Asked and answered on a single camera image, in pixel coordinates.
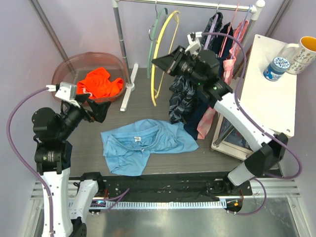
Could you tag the pink shorts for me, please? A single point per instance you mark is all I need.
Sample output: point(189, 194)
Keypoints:
point(206, 120)

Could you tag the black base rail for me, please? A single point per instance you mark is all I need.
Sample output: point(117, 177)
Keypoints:
point(173, 187)

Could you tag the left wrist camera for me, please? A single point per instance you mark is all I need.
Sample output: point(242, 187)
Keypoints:
point(65, 91)

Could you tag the translucent pink laundry basket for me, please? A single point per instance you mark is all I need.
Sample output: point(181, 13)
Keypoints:
point(78, 66)

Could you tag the dark patterned shorts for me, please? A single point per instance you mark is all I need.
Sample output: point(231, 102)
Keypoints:
point(183, 101)

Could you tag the white floral mug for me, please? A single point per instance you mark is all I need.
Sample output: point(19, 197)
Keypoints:
point(300, 55)

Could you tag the blue lidded jar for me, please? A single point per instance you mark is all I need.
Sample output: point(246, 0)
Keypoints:
point(276, 68)

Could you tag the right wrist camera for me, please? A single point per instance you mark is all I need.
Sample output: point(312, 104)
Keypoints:
point(194, 42)

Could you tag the purple hanger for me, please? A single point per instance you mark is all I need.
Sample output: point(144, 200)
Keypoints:
point(211, 29)

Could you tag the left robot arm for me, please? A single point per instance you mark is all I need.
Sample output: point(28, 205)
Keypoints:
point(53, 160)

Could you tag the white side table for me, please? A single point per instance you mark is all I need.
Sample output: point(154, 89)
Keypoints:
point(269, 103)

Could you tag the orange shorts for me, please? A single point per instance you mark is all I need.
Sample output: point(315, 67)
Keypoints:
point(98, 85)

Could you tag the pink hanger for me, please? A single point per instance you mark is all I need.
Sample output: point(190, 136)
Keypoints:
point(228, 31)

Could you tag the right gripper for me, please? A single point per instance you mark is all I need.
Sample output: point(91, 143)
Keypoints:
point(170, 63)

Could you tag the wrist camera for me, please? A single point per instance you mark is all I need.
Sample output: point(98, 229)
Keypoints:
point(65, 91)
point(194, 42)

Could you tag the light blue shorts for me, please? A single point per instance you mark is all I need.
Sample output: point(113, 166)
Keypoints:
point(127, 149)

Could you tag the green hanger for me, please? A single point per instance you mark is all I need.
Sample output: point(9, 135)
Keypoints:
point(152, 36)

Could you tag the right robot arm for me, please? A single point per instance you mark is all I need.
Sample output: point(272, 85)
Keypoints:
point(202, 70)

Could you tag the navy blue shorts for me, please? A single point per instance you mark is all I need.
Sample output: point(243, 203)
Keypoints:
point(191, 124)

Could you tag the blue book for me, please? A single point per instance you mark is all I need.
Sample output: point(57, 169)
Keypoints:
point(234, 137)

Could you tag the blue hanger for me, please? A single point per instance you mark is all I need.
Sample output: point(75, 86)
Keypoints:
point(239, 32)

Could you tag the white slotted cable duct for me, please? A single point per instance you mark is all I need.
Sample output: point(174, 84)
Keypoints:
point(122, 205)

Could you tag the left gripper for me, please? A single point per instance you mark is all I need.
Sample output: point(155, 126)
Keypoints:
point(98, 109)

